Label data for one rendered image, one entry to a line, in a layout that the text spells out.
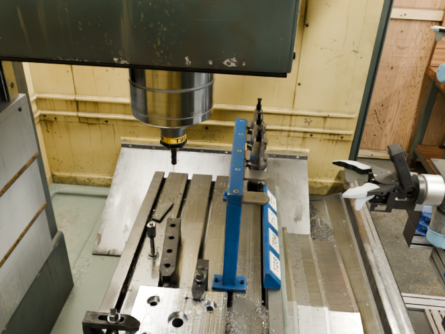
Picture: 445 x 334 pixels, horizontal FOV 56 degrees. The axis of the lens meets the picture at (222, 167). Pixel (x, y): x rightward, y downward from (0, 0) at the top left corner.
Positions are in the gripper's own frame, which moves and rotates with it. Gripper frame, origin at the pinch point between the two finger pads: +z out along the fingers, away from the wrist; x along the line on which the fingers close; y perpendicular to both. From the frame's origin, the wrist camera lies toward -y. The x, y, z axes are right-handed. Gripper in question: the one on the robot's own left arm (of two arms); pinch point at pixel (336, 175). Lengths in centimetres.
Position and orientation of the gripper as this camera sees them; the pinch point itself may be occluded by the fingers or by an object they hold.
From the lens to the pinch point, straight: 104.3
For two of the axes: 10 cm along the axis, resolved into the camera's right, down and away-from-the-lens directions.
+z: -10.0, -0.8, 0.5
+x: 0.9, -5.1, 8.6
